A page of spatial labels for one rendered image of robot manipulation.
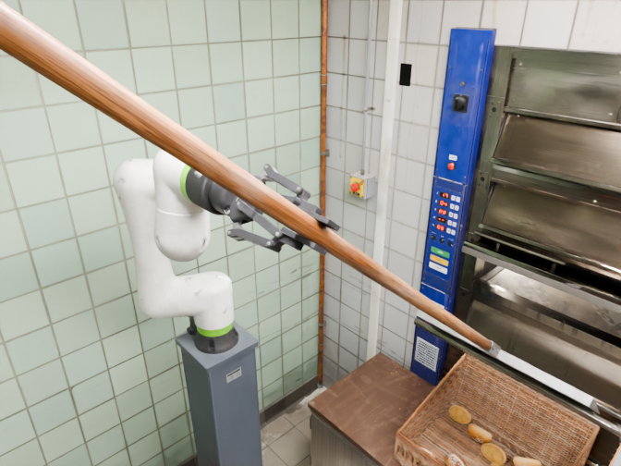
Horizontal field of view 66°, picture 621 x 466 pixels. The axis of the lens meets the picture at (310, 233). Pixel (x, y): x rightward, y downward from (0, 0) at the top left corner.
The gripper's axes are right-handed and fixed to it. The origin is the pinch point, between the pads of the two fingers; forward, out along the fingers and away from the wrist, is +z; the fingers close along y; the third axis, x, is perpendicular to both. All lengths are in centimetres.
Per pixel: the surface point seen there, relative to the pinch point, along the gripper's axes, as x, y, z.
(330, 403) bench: -148, 55, -65
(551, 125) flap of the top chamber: -101, -75, -16
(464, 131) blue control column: -102, -67, -44
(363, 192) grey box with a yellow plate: -123, -37, -87
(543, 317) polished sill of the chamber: -144, -21, -1
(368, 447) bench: -143, 58, -38
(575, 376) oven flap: -155, -7, 15
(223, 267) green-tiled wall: -101, 24, -122
